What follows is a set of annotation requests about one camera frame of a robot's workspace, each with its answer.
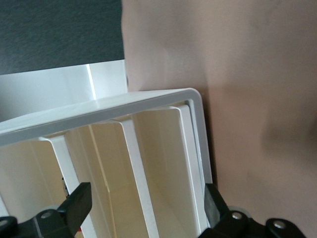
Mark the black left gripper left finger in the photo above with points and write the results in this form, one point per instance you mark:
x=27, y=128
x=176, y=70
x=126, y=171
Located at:
x=76, y=205

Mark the brown table mat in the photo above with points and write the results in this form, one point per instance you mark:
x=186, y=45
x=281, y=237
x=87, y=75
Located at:
x=247, y=99

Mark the white drawer cabinet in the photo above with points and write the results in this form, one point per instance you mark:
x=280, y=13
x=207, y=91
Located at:
x=106, y=106

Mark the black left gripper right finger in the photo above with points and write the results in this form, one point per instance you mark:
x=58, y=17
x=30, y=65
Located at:
x=215, y=208

